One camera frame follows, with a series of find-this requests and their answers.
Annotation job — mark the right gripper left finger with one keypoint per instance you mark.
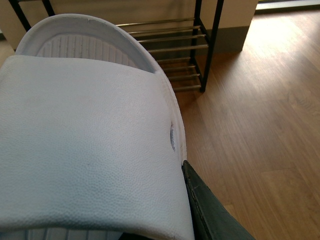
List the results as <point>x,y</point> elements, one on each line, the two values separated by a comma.
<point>131,236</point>

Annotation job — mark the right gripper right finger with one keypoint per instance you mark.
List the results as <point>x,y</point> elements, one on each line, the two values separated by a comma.
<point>210,219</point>

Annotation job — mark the black metal shoe rack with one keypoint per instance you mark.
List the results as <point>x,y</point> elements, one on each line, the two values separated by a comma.
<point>180,49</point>

